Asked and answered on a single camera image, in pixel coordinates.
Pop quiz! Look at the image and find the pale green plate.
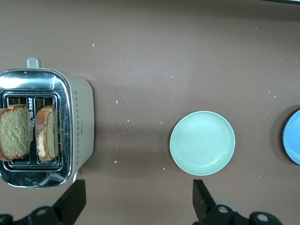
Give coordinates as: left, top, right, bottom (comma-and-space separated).
169, 111, 236, 176

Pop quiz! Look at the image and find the blue plate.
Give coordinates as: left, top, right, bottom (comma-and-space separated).
282, 109, 300, 165

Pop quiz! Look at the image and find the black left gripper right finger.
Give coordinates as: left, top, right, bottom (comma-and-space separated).
192, 179, 285, 225

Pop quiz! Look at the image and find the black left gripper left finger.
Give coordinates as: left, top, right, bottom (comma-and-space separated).
0, 179, 87, 225

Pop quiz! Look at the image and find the beige and chrome toaster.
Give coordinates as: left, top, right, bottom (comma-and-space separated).
0, 57, 95, 189

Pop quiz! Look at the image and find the brown bread slice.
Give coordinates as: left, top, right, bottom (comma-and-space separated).
0, 104, 33, 162
35, 105, 59, 162

